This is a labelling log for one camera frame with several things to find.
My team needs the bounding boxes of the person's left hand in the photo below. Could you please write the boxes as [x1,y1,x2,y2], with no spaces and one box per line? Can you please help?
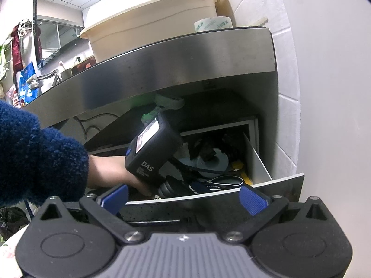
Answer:
[85,155,163,197]

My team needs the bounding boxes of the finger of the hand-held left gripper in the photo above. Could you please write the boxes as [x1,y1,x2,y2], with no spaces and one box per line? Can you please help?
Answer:
[180,178,212,196]

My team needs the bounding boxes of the black plastic bag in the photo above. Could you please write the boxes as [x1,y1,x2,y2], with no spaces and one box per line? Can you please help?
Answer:
[0,207,29,241]

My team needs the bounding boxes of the metal faucet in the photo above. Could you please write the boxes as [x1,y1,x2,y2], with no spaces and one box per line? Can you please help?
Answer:
[26,69,63,90]

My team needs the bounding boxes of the person's left forearm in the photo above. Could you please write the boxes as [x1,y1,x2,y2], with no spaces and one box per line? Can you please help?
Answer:
[0,100,89,206]

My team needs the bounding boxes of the grey tape roll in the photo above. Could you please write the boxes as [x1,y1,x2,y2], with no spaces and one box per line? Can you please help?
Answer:
[188,148,229,177]

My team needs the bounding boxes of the cream plastic basin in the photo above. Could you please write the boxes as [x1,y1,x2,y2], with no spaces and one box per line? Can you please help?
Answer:
[80,0,222,63]

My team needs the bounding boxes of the wall mirror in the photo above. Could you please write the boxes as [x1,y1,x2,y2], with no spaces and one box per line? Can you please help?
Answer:
[32,0,96,70]

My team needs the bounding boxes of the red packets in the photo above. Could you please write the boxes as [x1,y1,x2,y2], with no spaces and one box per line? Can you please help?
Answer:
[7,85,25,107]

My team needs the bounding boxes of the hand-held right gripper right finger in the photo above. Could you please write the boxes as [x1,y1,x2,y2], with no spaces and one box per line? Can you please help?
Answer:
[222,184,329,242]

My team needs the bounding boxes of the black glossy drawer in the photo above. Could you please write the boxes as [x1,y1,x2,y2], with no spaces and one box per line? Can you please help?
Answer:
[84,116,305,225]

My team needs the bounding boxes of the dark red hanging cloth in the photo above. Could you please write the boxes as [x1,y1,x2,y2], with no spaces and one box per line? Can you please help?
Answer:
[11,25,24,71]

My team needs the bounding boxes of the clear tape roll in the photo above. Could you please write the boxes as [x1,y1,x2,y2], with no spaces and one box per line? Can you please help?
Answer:
[194,16,233,34]

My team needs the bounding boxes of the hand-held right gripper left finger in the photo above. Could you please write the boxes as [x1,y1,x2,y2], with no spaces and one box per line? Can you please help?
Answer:
[35,184,145,244]

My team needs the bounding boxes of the white plastic pipe fitting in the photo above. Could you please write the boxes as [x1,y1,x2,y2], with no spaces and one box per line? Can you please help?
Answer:
[154,93,185,111]

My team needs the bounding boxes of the black cables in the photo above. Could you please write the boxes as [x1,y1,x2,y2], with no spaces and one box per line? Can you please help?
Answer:
[197,133,241,163]

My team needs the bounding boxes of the blue snack packet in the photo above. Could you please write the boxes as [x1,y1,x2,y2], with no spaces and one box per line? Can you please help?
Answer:
[18,61,38,106]

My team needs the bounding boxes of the yellow item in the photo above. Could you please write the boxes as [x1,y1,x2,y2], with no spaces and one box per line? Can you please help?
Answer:
[232,159,253,185]

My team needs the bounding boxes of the black glossy desktop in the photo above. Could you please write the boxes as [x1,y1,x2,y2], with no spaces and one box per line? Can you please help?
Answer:
[22,27,276,128]

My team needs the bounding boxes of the black oval item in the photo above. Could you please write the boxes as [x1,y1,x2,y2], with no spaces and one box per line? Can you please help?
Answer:
[203,175,247,192]

